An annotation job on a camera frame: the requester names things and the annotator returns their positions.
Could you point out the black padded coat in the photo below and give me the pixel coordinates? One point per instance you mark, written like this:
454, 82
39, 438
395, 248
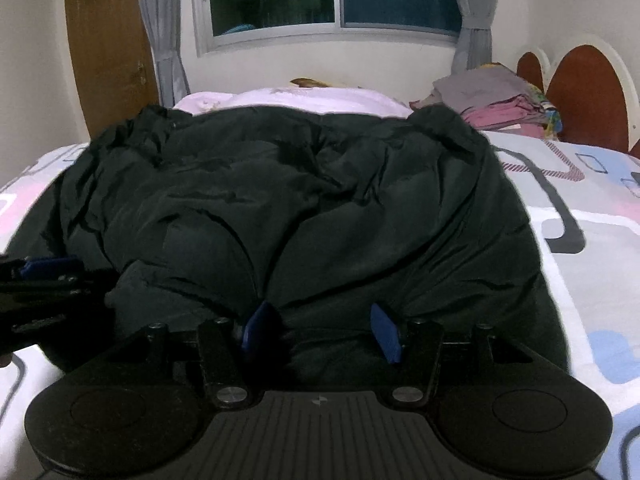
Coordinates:
300, 210

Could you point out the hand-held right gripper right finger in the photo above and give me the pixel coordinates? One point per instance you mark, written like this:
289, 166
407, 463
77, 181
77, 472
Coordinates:
385, 332

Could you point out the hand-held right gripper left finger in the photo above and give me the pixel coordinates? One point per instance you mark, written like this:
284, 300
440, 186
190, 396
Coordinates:
258, 327

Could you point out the white and brown headboard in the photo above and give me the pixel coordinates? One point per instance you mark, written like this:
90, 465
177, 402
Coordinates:
590, 90

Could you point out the pink pillow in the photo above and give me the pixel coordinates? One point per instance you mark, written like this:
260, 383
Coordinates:
300, 97

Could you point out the brown plush item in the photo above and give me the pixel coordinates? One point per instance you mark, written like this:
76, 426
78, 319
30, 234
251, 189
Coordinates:
307, 83

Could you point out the wooden door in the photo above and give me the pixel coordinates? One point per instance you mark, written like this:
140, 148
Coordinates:
110, 55

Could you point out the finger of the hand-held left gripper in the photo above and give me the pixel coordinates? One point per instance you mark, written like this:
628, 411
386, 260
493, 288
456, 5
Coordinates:
46, 266
55, 294

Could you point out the grey curtain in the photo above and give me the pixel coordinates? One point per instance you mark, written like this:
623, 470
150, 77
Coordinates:
472, 15
162, 25

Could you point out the pile of folded clothes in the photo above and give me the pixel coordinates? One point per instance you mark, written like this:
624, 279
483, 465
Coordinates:
547, 115

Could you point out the bed with patterned sheet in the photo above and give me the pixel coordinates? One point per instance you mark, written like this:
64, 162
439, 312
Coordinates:
590, 240

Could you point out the pink folded garment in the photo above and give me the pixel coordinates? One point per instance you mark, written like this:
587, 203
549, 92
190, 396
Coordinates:
500, 112

